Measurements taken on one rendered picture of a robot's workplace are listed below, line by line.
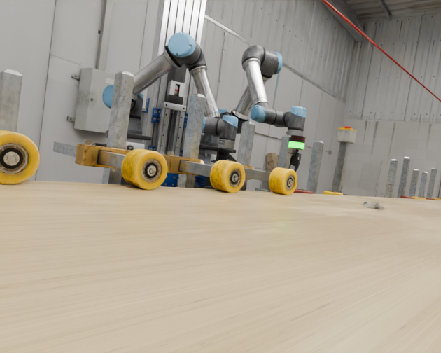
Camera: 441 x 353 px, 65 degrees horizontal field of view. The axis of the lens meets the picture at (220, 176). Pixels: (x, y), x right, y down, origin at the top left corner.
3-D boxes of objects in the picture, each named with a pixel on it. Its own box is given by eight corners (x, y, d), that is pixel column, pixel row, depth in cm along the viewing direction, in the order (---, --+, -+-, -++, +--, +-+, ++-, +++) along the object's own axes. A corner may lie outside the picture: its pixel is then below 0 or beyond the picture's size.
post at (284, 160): (264, 248, 144) (282, 134, 141) (269, 248, 146) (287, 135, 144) (271, 251, 141) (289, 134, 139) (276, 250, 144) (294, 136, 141)
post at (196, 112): (169, 246, 108) (190, 92, 105) (178, 245, 111) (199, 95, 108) (176, 249, 106) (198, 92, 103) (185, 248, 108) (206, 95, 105)
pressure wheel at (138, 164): (135, 141, 72) (159, 163, 77) (113, 171, 70) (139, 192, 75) (151, 143, 68) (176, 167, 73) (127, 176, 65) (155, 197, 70)
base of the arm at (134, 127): (113, 131, 193) (115, 113, 192) (140, 135, 198) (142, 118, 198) (114, 131, 179) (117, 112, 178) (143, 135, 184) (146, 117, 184)
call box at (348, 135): (335, 142, 177) (338, 127, 177) (341, 144, 182) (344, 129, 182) (348, 143, 172) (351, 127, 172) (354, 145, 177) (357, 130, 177)
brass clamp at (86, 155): (73, 163, 85) (75, 143, 85) (122, 167, 94) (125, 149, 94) (84, 166, 81) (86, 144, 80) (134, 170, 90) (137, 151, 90)
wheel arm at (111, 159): (51, 151, 105) (52, 139, 105) (63, 153, 108) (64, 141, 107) (137, 174, 70) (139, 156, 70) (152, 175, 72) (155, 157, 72)
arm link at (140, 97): (145, 118, 192) (148, 94, 191) (133, 114, 179) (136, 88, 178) (126, 115, 195) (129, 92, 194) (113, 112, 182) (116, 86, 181)
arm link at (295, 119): (298, 109, 169) (311, 108, 161) (295, 132, 170) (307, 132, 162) (286, 106, 165) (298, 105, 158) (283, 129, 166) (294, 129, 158)
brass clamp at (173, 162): (157, 170, 103) (159, 153, 102) (192, 173, 112) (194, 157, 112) (170, 173, 98) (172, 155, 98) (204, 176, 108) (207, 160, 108)
